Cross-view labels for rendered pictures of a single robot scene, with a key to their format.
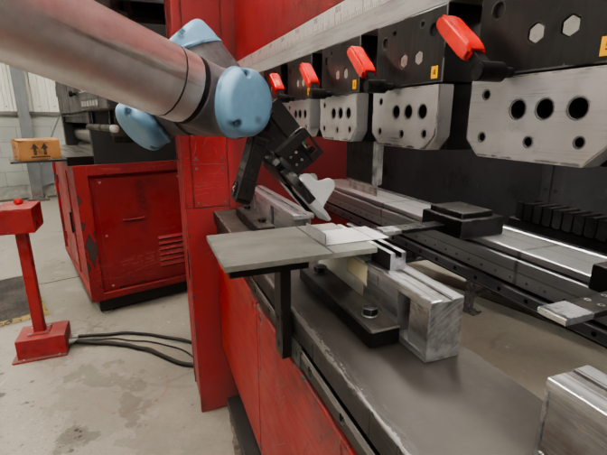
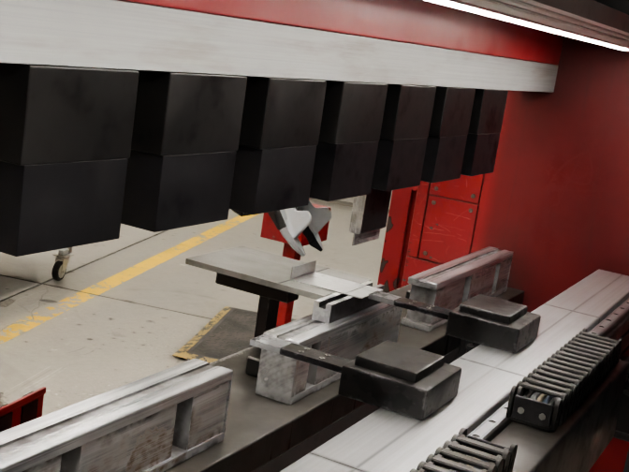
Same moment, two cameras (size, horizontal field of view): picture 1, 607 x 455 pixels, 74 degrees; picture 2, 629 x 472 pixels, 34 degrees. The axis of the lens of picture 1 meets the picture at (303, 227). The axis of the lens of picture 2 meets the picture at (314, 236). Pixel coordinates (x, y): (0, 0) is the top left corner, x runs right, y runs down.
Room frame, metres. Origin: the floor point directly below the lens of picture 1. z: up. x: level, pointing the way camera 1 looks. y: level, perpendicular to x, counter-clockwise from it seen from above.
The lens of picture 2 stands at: (-0.42, -1.26, 1.40)
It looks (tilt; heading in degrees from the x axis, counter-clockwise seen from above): 11 degrees down; 47
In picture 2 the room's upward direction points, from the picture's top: 8 degrees clockwise
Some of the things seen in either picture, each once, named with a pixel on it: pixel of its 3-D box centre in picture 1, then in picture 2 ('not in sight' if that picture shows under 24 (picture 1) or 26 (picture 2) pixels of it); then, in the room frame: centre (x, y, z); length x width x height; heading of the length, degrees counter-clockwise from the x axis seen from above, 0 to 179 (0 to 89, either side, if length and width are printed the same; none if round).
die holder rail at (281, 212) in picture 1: (275, 211); (461, 285); (1.26, 0.09, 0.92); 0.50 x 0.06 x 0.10; 21
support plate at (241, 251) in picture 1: (287, 243); (279, 272); (0.70, 0.03, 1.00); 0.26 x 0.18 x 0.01; 111
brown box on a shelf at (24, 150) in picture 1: (35, 149); not in sight; (2.30, 1.50, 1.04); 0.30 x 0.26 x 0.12; 36
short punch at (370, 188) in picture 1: (363, 166); (370, 213); (0.75, -0.11, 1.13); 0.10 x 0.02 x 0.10; 21
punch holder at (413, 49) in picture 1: (428, 85); (332, 135); (0.59, -0.17, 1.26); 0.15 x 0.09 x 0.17; 21
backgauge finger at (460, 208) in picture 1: (432, 221); (448, 308); (0.80, -0.26, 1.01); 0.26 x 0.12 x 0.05; 111
